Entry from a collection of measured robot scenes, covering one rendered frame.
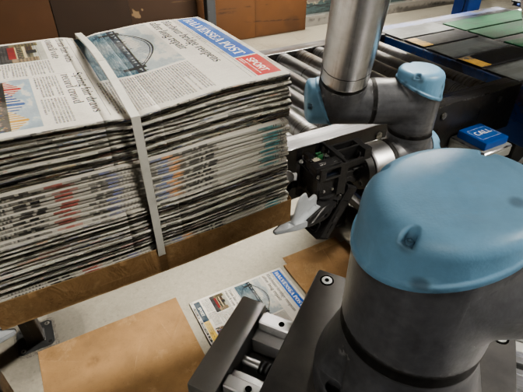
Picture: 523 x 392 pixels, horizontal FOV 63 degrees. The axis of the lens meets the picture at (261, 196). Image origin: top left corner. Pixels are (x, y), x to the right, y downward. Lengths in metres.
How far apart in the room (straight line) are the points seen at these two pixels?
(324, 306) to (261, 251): 1.25
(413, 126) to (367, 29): 0.21
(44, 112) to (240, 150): 0.21
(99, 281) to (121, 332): 1.01
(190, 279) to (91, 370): 0.45
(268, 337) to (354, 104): 0.37
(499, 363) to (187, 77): 0.44
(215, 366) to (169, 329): 1.02
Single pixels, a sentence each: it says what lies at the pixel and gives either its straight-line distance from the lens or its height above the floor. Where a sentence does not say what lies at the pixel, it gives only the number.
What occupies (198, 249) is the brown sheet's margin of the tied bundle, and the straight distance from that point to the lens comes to 0.57.
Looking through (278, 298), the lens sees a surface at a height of 0.01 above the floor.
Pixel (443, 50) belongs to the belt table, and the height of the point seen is 0.80.
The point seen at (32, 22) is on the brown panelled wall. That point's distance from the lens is 3.83.
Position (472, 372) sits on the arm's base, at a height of 0.90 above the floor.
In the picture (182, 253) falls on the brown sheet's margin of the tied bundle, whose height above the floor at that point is 0.82.
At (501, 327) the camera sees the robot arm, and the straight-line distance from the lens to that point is 0.33.
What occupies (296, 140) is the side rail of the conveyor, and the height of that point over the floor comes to 0.80.
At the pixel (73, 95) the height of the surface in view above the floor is 1.02.
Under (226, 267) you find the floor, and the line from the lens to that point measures 1.69.
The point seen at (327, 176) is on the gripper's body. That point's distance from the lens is 0.66.
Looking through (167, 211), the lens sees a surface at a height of 0.89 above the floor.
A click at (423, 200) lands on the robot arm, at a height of 1.04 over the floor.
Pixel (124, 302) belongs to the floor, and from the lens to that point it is 1.64.
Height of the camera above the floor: 1.21
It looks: 36 degrees down
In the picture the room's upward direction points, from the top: straight up
